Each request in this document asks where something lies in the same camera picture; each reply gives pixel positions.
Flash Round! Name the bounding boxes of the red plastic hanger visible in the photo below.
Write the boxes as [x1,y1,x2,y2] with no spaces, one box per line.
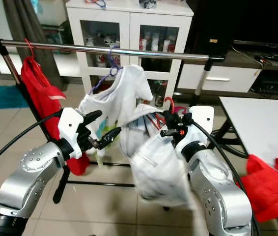
[25,38,35,59]
[154,96,176,129]

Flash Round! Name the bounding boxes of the white t-shirt striped collar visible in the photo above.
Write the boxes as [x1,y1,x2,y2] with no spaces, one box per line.
[119,103,201,209]

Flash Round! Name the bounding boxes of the white shirt green print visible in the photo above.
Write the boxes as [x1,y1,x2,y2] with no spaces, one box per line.
[78,65,154,158]

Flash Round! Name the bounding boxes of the red shirt white stripes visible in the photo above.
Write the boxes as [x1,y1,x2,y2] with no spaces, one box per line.
[21,57,90,176]

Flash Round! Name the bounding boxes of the console with white drawer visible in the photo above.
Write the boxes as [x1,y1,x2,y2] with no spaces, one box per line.
[176,40,278,96]

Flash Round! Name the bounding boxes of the black steel clothes rack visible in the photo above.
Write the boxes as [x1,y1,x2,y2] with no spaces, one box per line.
[0,35,228,205]

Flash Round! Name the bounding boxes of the large white table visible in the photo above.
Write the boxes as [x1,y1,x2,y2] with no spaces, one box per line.
[219,96,278,236]

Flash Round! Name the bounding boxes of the teal floor mat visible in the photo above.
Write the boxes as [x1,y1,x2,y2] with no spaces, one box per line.
[0,85,28,110]

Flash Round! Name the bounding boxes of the tall black speaker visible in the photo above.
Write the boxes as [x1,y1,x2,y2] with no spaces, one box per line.
[186,0,248,55]

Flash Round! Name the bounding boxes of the white glass door cabinet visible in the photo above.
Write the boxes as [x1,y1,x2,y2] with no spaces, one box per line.
[65,0,194,106]

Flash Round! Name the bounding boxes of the red t-shirt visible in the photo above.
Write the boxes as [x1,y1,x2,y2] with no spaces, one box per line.
[241,143,278,223]

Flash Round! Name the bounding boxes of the black audio receiver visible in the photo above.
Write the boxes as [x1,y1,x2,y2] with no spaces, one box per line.
[250,69,278,96]

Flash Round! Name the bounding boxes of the small black white object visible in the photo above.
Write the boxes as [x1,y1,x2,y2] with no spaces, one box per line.
[139,0,158,9]

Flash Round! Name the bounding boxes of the grey curtain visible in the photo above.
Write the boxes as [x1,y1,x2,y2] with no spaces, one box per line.
[3,0,61,89]

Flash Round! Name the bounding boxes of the black television screen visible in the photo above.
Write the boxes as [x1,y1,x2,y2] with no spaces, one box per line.
[237,0,278,45]

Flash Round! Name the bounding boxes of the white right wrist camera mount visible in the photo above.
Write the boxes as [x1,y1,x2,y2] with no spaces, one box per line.
[175,106,215,148]

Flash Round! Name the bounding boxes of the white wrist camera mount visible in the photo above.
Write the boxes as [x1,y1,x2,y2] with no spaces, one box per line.
[175,106,215,148]
[58,107,85,147]

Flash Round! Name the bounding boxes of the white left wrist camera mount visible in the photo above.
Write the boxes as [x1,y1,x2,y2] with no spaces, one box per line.
[58,107,85,147]

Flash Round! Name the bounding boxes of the purple wire hanger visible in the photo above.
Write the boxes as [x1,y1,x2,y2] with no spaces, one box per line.
[90,47,122,94]

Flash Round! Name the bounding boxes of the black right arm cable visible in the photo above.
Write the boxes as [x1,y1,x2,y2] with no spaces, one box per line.
[183,114,260,236]

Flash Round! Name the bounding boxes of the red blue cord bundle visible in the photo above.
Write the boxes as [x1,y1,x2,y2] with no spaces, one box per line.
[85,0,109,9]

